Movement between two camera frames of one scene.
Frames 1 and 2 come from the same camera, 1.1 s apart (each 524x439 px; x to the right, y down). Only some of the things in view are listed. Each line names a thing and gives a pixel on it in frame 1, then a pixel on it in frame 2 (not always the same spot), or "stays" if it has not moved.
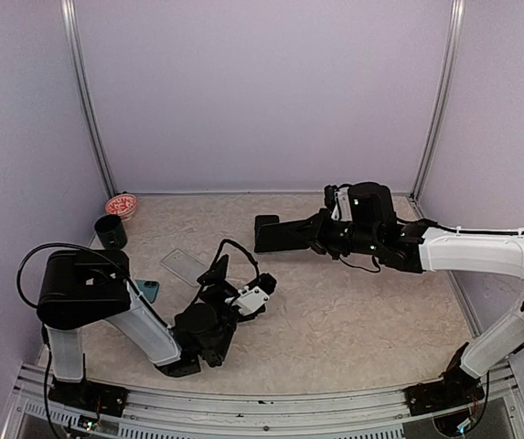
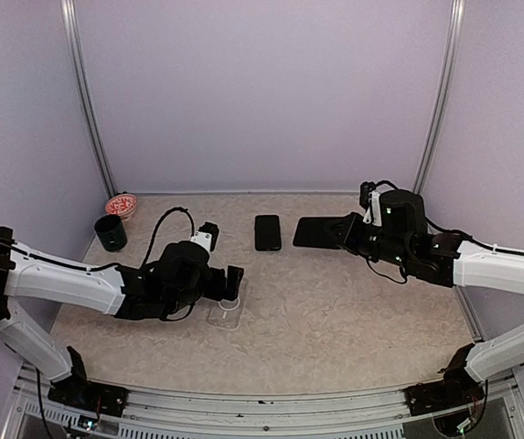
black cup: (112, 232) stays
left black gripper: (217, 277) → (218, 291)
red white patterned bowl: (123, 205) stays
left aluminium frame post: (82, 95) stays
